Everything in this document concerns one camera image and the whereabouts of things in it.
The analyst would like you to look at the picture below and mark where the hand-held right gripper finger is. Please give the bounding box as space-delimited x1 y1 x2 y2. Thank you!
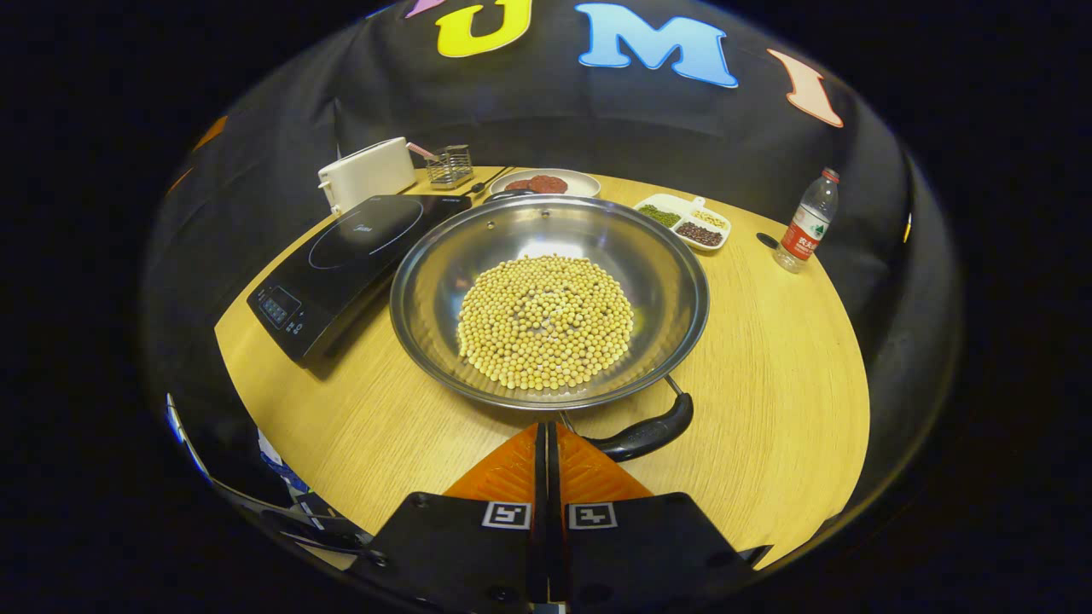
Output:
354 422 547 611
547 422 773 611

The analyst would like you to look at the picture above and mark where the steel pot with black handle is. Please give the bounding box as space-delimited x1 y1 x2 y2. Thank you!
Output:
389 189 711 463

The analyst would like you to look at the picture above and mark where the black induction cooktop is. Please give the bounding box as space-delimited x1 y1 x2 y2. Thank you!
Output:
247 194 473 368

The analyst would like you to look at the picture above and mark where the pile of soybeans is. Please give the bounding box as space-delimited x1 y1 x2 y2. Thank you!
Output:
456 253 636 392

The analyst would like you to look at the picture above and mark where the white round plate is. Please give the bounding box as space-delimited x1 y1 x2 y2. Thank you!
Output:
489 168 601 200

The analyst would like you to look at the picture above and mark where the white divided dish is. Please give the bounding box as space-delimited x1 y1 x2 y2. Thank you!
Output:
633 193 733 252

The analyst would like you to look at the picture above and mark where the clear bottle with red label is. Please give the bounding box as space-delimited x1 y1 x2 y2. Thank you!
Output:
773 168 840 275

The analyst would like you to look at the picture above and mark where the white toaster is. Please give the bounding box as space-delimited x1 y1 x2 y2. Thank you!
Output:
317 136 419 216

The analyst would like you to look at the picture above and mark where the black power cable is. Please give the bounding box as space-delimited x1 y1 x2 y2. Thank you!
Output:
461 165 517 199

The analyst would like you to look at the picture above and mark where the wire mesh basket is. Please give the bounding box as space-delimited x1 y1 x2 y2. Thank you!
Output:
424 144 475 189

